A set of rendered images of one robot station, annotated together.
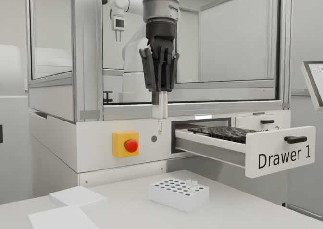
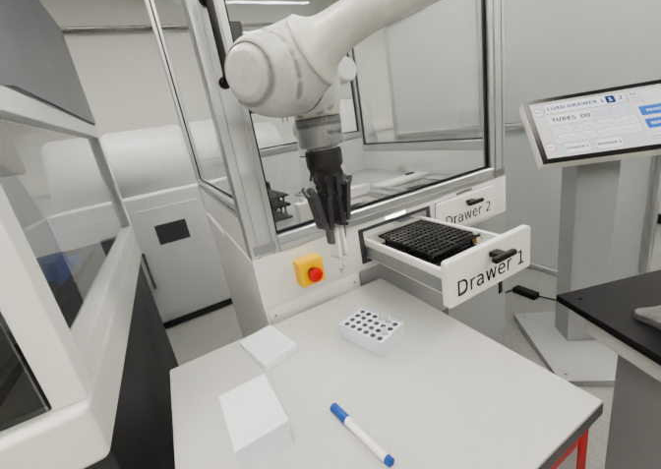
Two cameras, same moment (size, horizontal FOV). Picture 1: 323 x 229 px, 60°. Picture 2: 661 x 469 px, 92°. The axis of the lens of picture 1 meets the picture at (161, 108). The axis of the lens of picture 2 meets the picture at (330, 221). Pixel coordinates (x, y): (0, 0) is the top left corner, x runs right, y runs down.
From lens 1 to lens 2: 0.23 m
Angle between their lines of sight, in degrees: 15
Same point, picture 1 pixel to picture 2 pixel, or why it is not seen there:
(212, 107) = (404, 201)
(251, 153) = (449, 283)
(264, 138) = (462, 262)
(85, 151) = (268, 286)
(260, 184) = not seen: hidden behind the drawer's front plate
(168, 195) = (359, 337)
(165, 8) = (324, 136)
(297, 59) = (517, 82)
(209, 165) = not seen: hidden behind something
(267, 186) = not seen: hidden behind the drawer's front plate
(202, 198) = (396, 337)
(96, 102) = (270, 234)
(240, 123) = (441, 210)
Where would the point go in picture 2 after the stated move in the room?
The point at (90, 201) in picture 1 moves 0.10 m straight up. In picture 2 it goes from (280, 352) to (270, 314)
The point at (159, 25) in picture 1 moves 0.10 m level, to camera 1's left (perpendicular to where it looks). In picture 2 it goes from (320, 157) to (270, 165)
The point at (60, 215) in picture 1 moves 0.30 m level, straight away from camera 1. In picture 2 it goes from (250, 395) to (246, 311)
